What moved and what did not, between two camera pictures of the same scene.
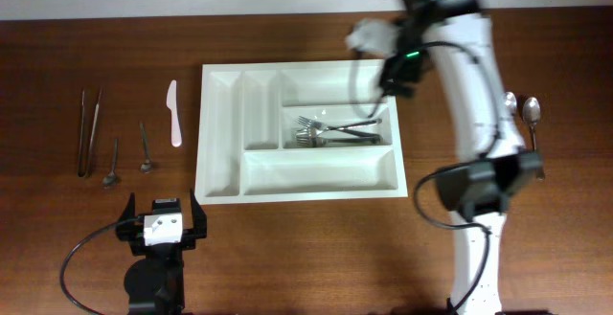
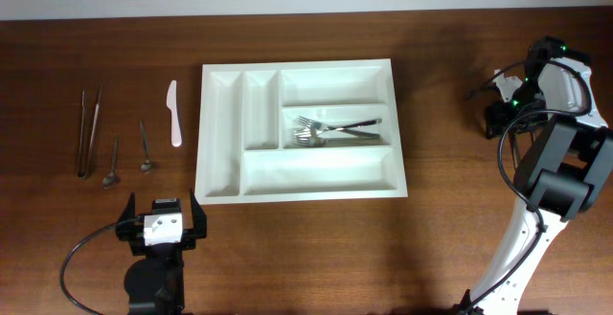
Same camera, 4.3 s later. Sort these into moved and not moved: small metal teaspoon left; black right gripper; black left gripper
Moved: black right gripper
Not moved: black left gripper; small metal teaspoon left
